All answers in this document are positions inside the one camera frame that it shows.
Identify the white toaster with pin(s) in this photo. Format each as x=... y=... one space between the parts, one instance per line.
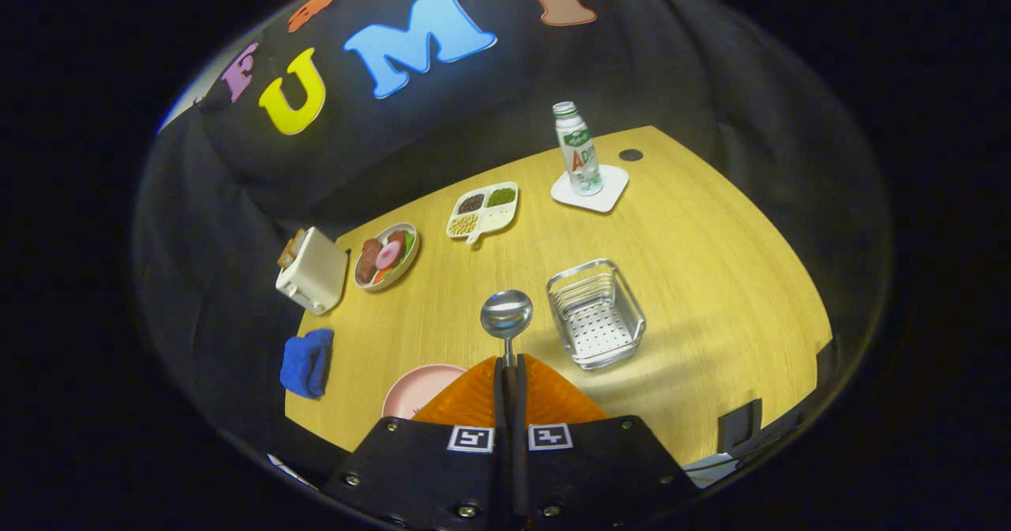
x=316 y=274

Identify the white square coaster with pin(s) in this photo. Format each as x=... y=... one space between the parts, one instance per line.
x=610 y=197

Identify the black table edge bracket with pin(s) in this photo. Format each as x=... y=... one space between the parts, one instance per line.
x=738 y=428

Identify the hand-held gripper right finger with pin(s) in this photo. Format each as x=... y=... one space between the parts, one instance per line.
x=592 y=476

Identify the green lettuce leaf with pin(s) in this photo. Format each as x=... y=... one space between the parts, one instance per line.
x=408 y=245

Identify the grey food plate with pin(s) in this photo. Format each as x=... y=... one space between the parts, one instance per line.
x=371 y=282

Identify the white divided grain tray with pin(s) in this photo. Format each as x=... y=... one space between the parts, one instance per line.
x=494 y=215

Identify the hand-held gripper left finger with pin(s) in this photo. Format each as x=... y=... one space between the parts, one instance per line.
x=426 y=476

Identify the metal spoon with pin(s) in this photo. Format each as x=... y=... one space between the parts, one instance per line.
x=506 y=314

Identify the pink ham slice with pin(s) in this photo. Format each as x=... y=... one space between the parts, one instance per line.
x=388 y=255

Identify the pink plate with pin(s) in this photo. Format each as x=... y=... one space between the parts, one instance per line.
x=415 y=389

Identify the brown meat piece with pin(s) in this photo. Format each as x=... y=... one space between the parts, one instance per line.
x=369 y=261
x=395 y=239

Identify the clear cutlery drain basket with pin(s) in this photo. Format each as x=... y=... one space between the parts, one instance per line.
x=596 y=325

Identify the black round table grommet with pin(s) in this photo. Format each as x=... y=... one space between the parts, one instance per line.
x=631 y=155

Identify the blue folded towel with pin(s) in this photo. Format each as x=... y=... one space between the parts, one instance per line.
x=306 y=363

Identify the brown toast slice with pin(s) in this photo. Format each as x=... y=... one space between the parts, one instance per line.
x=297 y=239
x=286 y=256

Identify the white drink bottle green cap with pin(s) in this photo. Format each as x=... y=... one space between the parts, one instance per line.
x=579 y=156

